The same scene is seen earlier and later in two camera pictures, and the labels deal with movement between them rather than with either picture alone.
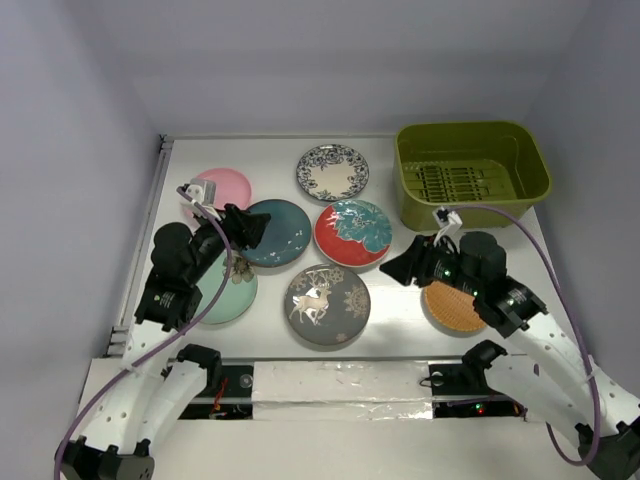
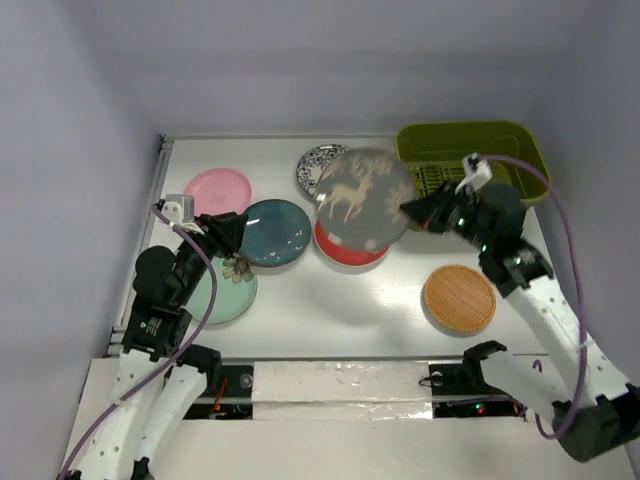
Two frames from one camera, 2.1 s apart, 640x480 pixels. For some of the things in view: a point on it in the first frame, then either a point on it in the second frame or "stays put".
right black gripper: [423, 249] to [432, 208]
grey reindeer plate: [327, 304] to [358, 198]
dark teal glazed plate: [286, 238] stays put
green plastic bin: [457, 164] stays put
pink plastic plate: [231, 187] stays put
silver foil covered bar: [341, 390] stays put
